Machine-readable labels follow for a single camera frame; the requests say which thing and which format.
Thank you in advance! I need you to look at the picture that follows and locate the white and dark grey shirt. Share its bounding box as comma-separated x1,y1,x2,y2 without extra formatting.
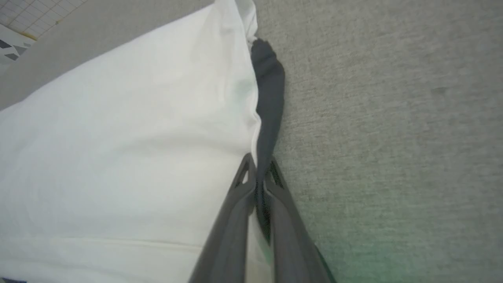
0,0,286,283

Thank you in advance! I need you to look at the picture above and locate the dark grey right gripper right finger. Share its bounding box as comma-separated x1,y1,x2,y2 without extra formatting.
264,157,334,283

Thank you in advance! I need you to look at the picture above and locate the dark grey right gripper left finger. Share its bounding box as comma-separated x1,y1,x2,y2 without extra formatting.
189,153,257,283

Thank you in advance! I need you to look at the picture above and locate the lemon print grid screen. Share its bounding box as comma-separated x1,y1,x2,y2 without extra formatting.
0,0,88,40

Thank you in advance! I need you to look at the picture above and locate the white mat with grey triangles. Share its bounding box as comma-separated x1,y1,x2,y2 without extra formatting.
0,24,37,66

